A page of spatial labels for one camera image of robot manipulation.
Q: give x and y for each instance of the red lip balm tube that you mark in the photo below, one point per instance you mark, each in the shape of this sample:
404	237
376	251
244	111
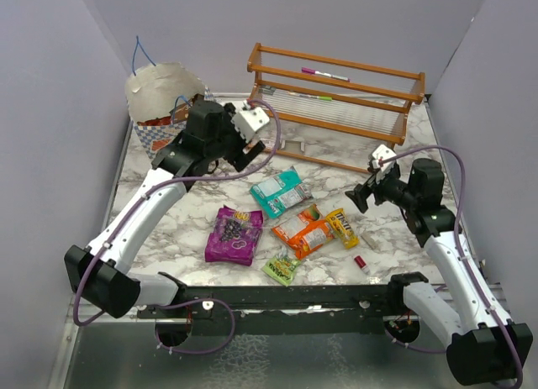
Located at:
362	264

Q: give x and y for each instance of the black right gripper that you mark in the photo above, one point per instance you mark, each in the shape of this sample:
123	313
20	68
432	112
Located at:
361	192

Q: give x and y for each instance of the pink marker pen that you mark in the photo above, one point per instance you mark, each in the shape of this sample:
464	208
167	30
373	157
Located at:
313	72

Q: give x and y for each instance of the orange snack bag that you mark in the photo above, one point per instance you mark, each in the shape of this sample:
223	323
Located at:
305	232

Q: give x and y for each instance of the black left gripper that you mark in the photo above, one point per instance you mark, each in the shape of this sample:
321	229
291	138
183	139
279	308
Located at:
229	115

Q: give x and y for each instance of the brown sea salt snack bag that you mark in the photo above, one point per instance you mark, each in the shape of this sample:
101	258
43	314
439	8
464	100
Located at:
182	106

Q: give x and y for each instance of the small beige wrapper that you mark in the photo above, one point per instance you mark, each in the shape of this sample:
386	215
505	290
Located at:
369	240

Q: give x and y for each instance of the teal snack bag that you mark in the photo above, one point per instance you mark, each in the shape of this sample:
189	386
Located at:
281	192

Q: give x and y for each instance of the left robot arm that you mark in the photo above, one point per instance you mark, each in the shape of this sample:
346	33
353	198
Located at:
100	272

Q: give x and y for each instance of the checkered paper bag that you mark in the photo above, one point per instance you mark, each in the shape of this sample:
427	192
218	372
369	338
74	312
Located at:
151	91

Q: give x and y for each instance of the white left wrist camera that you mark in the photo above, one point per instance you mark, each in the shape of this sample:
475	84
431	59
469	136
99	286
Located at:
249	120

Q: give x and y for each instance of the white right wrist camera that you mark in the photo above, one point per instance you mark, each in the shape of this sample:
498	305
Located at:
381	159

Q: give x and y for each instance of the red chip bag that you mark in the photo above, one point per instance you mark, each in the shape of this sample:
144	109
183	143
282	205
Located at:
156	122

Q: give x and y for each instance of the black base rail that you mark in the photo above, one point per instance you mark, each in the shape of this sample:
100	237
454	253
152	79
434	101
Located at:
279	310

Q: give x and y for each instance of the light green candy packet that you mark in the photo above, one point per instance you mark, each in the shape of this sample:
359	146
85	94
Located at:
282	267

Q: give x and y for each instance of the yellow M&M's candy bag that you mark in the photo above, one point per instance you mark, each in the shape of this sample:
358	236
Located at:
342	229

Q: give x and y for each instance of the wooden shelf rack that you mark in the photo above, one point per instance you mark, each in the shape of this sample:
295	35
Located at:
372	109

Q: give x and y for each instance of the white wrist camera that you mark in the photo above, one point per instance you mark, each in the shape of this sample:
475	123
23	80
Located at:
249	120
381	159

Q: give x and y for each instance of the purple raisin snack bag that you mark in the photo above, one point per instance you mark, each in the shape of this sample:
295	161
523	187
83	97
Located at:
235	236

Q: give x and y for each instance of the green marker pen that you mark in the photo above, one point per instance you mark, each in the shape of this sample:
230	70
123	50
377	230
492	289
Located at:
316	97

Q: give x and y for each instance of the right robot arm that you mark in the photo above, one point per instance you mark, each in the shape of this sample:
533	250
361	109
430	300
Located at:
482	342

